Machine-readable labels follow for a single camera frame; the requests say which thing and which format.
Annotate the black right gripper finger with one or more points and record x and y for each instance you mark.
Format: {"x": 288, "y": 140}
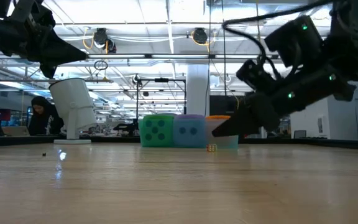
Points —
{"x": 238, "y": 124}

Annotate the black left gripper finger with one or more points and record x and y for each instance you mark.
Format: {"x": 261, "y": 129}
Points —
{"x": 64, "y": 51}

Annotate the orange foam die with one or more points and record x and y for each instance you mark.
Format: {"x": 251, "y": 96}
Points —
{"x": 217, "y": 117}

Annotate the purple foam die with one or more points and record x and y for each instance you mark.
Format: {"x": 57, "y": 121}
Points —
{"x": 190, "y": 140}

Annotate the green foam die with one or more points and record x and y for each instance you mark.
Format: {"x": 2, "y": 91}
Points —
{"x": 155, "y": 138}

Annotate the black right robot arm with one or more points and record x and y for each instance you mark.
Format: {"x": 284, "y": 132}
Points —
{"x": 353, "y": 37}

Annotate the teal translucent plastic bin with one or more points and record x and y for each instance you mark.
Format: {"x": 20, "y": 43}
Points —
{"x": 225, "y": 142}

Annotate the black display panel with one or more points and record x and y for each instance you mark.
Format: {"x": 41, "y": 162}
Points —
{"x": 222, "y": 105}

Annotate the small red translucent die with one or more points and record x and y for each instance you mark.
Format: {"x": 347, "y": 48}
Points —
{"x": 209, "y": 148}

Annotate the small dark monitor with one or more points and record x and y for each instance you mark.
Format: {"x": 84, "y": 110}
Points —
{"x": 299, "y": 134}

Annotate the person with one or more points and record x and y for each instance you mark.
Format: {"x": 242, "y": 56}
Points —
{"x": 43, "y": 121}

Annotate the grey overhead beam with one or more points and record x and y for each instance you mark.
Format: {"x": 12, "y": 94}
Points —
{"x": 166, "y": 56}

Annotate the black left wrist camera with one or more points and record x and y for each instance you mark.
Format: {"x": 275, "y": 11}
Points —
{"x": 42, "y": 17}

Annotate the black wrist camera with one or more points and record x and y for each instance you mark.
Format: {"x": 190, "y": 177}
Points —
{"x": 42, "y": 17}
{"x": 255, "y": 76}

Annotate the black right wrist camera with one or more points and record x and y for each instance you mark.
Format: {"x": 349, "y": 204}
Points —
{"x": 255, "y": 76}

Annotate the black frame stand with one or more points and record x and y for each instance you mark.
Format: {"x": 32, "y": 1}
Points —
{"x": 162, "y": 80}

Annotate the black aluminium table frame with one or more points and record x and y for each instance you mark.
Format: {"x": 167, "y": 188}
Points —
{"x": 11, "y": 141}

